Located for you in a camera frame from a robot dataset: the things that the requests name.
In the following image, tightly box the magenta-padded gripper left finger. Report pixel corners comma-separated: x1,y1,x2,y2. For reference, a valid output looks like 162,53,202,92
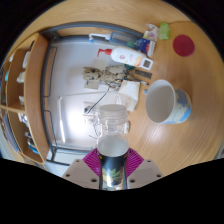
61,148,102,190

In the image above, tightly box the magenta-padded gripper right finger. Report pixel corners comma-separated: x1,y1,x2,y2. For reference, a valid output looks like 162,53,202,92
125,147,164,190

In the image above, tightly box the clear bottle with dark label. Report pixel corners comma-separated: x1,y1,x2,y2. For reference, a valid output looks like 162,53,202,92
96,103,131,191

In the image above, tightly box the white mug with blue print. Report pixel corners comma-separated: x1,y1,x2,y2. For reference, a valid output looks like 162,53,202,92
142,78,193,125

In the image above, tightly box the white paper bag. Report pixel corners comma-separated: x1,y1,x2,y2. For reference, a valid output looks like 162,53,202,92
116,80,142,113

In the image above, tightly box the wooden shelf unit with items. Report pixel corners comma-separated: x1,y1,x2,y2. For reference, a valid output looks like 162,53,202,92
0,32,51,164

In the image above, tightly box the black ruler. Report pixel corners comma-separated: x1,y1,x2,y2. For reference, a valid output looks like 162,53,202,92
134,68,153,80

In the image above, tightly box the brown tree creature figurine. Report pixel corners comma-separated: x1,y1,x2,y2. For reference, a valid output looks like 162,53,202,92
82,64,134,90

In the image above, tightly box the small white digital thermometer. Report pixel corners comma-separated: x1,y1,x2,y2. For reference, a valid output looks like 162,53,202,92
140,57,154,71

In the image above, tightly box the white lotion bottle red pump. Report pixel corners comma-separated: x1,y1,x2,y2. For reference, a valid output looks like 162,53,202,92
96,45,148,68

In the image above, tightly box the blue and red packet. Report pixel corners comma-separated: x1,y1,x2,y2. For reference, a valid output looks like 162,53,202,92
134,37,157,58

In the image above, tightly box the flat round red coaster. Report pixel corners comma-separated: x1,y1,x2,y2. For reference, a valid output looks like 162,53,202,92
172,34,196,58

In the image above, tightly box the blue bottle with white nozzle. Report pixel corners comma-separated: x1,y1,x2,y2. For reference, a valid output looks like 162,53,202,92
88,30,141,48

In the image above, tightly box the pink and white packet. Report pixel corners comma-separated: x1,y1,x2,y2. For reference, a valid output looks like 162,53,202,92
143,23,160,43

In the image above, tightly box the green wipes packet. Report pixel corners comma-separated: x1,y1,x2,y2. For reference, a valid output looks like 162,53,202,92
157,22,171,41

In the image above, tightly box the wooden wardrobe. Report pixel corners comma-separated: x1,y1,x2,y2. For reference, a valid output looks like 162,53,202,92
19,0,201,38

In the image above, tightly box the white wall outlet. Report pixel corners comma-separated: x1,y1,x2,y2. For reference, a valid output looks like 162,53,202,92
82,101,96,116

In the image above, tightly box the grey metal frame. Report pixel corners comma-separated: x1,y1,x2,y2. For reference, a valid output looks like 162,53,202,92
39,21,144,168

